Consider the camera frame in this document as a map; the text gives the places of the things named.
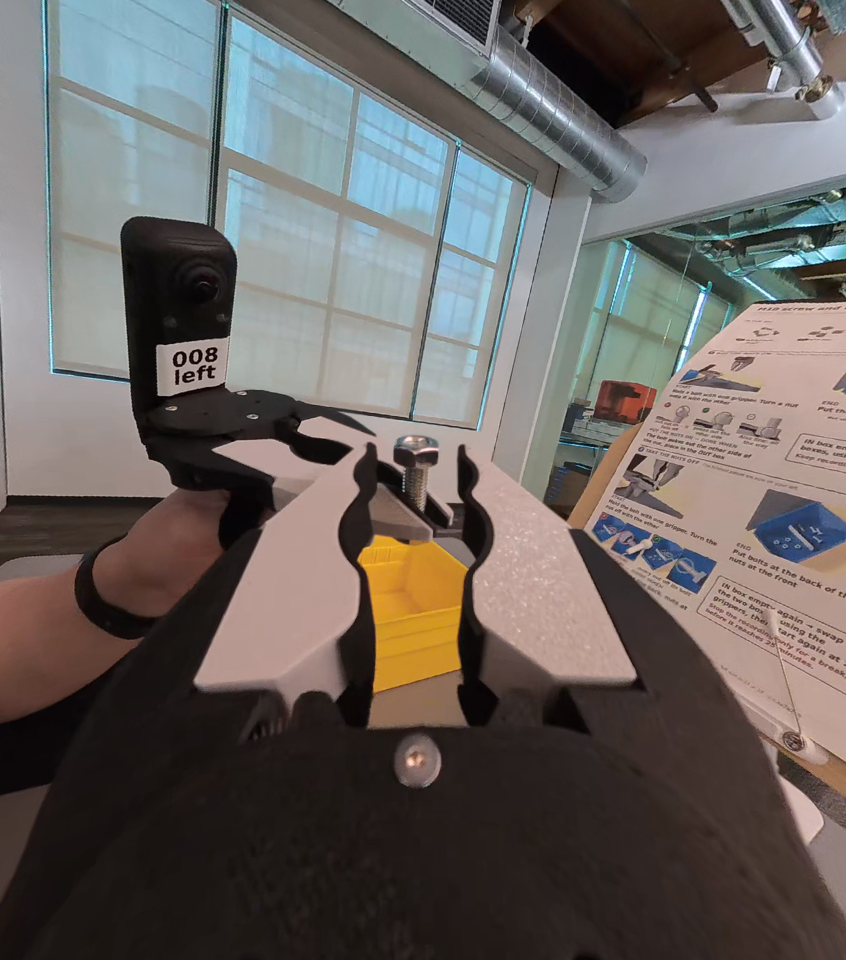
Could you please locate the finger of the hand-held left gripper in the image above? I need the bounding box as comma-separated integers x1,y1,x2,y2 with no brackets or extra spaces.
303,416,462,530
213,437,438,543

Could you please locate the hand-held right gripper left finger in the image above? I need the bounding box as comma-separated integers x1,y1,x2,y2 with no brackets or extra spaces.
194,442,381,729

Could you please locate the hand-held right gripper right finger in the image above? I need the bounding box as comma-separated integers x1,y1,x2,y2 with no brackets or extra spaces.
456,444,645,729

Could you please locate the silver bolt with nut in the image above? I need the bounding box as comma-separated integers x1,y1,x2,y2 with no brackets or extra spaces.
391,433,442,472

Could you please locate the yellow plastic bin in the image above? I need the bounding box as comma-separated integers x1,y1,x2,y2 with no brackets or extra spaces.
359,536,471,695

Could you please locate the person's left forearm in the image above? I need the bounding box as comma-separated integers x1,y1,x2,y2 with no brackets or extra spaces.
0,573,143,740

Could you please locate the person's left hand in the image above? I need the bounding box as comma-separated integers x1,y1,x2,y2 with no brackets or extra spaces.
93,487,237,625

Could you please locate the large grid window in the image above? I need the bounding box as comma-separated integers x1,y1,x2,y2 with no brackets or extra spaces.
44,0,535,432

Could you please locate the orange 3D printer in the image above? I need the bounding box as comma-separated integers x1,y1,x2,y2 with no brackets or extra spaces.
591,378,660,429

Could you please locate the printed instruction sheet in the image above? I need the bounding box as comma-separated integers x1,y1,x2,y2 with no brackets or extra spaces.
603,300,846,789

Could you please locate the white sheet clip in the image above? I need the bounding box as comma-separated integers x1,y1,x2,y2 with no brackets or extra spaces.
777,729,833,766

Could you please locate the interior glass partition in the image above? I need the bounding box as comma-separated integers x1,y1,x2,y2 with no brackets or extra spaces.
580,240,735,481

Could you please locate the white ceiling air vent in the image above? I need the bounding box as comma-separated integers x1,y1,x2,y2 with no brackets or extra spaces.
333,0,505,57

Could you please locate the silver ceiling pipe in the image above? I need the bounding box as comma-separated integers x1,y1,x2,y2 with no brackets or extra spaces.
723,0,846,117

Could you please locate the silver ventilation duct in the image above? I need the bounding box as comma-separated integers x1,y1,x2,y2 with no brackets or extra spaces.
468,30,649,202

